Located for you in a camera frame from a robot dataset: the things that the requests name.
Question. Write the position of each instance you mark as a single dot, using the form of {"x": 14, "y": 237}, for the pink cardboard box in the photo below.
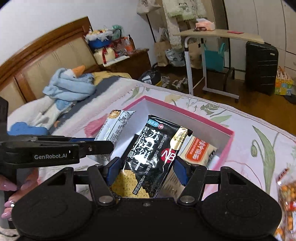
{"x": 204, "y": 129}

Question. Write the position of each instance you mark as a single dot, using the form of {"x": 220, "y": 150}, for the white wardrobe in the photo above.
{"x": 273, "y": 21}

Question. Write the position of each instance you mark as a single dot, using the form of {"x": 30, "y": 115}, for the orange drink bottle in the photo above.
{"x": 128, "y": 46}

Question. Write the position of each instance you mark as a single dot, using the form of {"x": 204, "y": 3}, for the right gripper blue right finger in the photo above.
{"x": 192, "y": 178}

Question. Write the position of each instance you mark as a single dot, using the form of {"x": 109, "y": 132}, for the cream knitted cardigan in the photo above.
{"x": 179, "y": 12}

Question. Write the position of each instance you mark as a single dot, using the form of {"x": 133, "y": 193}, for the goose plush in blue blanket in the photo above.
{"x": 66, "y": 87}

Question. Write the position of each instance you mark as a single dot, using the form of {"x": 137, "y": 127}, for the blue flower basket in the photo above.
{"x": 99, "y": 38}

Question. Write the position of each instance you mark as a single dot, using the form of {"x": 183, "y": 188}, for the black hard-shell suitcase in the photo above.
{"x": 261, "y": 67}

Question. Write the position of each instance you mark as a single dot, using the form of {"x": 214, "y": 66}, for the person's left hand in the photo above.
{"x": 30, "y": 183}

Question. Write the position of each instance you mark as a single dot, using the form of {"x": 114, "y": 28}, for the pink tissue box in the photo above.
{"x": 204, "y": 25}

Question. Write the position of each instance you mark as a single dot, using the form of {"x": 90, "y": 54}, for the wooden rolling side table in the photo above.
{"x": 202, "y": 35}

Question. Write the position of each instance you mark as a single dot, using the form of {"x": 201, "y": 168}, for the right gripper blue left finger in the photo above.
{"x": 101, "y": 178}

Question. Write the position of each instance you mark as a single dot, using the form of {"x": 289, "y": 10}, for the wooden padded headboard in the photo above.
{"x": 26, "y": 73}

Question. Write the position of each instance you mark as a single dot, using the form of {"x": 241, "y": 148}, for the cream gift box red ribbon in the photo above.
{"x": 104, "y": 55}

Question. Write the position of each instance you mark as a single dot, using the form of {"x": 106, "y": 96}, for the canvas tote bag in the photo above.
{"x": 146, "y": 6}

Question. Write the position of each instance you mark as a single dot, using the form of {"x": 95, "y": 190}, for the brown paper bag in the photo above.
{"x": 160, "y": 49}

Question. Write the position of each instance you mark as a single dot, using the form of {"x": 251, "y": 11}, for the black soda cracker packet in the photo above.
{"x": 149, "y": 159}

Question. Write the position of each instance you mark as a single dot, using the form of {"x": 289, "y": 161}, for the clear mixed nuts bag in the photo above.
{"x": 286, "y": 197}

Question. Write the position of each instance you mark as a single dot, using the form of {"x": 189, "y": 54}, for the wooden nightstand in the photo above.
{"x": 137, "y": 64}

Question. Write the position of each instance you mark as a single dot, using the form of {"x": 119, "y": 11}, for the red booklet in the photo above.
{"x": 235, "y": 32}

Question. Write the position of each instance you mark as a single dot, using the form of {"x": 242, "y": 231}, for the floral bedspread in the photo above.
{"x": 238, "y": 203}

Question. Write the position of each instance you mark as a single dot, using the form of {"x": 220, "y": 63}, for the colourful gift bag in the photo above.
{"x": 283, "y": 83}

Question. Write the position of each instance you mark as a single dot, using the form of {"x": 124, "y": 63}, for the teal shopping bag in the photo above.
{"x": 215, "y": 59}

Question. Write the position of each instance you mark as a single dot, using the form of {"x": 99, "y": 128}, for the white snack bar wrapper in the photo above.
{"x": 111, "y": 131}

